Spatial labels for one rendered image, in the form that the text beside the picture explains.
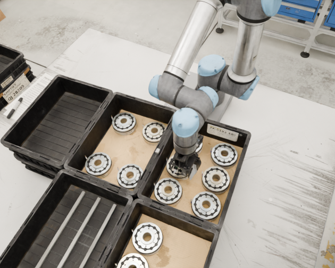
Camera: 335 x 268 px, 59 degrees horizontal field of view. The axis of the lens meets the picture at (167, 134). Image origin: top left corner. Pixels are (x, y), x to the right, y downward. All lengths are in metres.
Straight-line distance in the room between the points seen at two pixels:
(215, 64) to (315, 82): 1.63
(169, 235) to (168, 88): 0.50
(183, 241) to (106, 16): 2.78
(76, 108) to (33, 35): 2.12
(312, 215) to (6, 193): 1.27
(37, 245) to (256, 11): 1.05
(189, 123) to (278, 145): 0.70
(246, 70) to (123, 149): 0.59
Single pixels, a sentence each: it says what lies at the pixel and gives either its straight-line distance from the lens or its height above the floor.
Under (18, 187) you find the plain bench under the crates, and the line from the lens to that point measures 1.46.
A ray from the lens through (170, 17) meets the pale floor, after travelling 3.32.
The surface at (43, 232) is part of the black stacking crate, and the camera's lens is 1.18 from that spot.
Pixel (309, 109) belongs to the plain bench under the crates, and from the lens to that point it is 1.61.
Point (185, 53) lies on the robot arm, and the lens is 0.95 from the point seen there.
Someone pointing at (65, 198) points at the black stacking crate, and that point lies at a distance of 1.20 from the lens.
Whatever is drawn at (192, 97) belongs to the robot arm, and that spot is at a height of 1.18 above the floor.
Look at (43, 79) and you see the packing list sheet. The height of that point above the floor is 0.70.
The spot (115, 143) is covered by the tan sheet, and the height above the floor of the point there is 0.83.
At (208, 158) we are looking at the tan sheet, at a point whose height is 0.83.
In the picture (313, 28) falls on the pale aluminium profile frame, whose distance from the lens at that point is 2.85.
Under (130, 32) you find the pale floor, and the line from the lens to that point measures 3.16.
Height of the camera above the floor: 1.86
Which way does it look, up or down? 56 degrees down
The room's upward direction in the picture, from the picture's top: 5 degrees counter-clockwise
